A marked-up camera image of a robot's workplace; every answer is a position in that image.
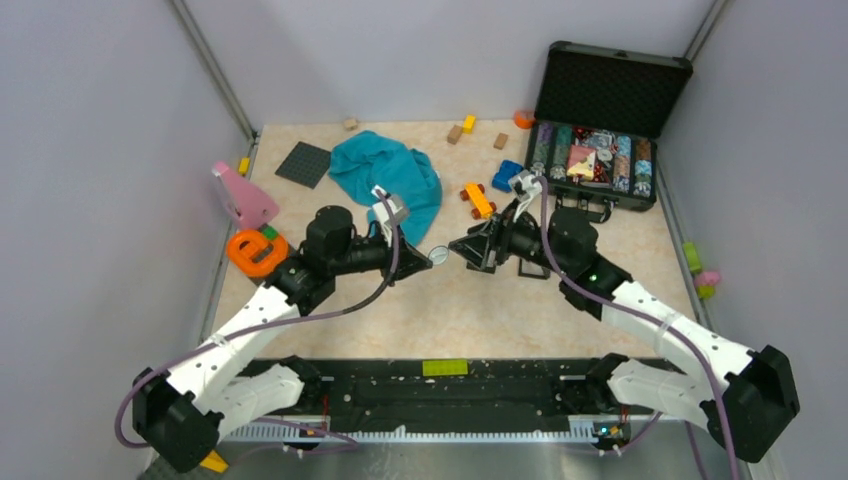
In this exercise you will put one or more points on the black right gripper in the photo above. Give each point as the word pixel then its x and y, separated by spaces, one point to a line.
pixel 477 245

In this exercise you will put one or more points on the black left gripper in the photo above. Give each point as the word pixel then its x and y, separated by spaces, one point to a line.
pixel 407 260

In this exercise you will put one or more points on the teal garment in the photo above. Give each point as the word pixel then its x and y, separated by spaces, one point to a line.
pixel 368 159

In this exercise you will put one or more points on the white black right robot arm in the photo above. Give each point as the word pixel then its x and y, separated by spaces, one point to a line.
pixel 744 398

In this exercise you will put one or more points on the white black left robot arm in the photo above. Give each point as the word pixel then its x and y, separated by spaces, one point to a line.
pixel 183 409

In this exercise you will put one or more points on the yellow toy car red wheels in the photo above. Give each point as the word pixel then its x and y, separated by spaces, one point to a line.
pixel 481 207

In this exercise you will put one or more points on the blue toy car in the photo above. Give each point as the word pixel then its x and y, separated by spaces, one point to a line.
pixel 506 171

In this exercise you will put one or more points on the green label strip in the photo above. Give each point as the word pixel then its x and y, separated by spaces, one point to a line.
pixel 444 367

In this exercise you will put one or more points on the tan wooden block right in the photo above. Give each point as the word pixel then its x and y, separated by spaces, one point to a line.
pixel 500 141

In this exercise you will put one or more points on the tan wooden block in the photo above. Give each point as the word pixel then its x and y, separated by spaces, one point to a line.
pixel 454 134
pixel 500 141

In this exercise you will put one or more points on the tan wooden block left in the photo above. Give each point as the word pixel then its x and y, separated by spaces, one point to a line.
pixel 454 134

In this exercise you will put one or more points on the yellow wooden block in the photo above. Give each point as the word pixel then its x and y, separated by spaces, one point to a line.
pixel 468 124

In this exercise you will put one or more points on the orange tape roll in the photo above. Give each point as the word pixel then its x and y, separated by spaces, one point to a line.
pixel 524 119

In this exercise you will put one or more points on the black lego baseplate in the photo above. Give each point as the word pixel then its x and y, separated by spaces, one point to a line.
pixel 305 165

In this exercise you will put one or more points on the small beige letter cube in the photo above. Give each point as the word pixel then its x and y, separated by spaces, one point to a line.
pixel 350 124

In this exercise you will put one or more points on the orange plastic toy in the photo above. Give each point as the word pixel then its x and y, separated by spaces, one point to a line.
pixel 257 252

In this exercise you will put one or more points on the pink plastic toy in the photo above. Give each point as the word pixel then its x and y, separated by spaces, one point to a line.
pixel 247 204

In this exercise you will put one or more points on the black poker chip case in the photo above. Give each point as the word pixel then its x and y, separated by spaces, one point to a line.
pixel 598 115

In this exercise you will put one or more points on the green pink toy pile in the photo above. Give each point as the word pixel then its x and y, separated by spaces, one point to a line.
pixel 705 281

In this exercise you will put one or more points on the yellow wedge block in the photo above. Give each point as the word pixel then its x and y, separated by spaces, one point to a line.
pixel 215 463

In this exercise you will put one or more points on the black folded frame stand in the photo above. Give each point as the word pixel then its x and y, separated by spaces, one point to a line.
pixel 534 269

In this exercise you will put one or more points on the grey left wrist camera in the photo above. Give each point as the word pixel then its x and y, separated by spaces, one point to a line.
pixel 388 210

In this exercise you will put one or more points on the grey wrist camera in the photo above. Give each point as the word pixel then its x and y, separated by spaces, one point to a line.
pixel 526 188
pixel 388 210

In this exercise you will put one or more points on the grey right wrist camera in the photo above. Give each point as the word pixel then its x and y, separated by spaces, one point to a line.
pixel 526 188

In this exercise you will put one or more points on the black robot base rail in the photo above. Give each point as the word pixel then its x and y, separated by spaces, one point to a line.
pixel 492 397

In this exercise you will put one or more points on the small yellow block at wall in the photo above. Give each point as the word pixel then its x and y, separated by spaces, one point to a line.
pixel 244 166

